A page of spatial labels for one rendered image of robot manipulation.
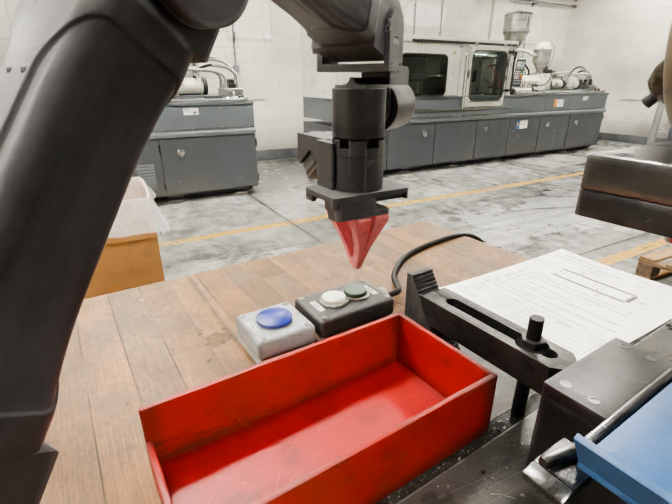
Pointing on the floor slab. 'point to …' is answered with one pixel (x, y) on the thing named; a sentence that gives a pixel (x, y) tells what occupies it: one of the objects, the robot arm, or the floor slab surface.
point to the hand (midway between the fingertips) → (355, 260)
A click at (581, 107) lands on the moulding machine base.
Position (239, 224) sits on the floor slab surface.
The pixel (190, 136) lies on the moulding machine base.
